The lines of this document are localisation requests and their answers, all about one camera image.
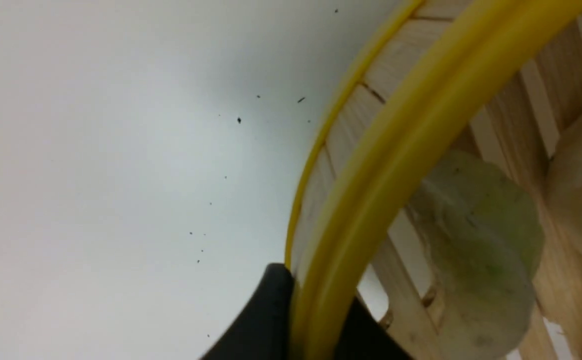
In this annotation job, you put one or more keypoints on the yellow rimmed bamboo steamer basket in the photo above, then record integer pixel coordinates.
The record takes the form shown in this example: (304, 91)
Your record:
(499, 79)

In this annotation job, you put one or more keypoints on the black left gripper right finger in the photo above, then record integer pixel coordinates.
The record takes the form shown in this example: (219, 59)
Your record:
(362, 338)

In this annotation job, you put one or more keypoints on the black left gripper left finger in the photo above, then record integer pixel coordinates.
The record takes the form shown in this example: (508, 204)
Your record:
(260, 331)

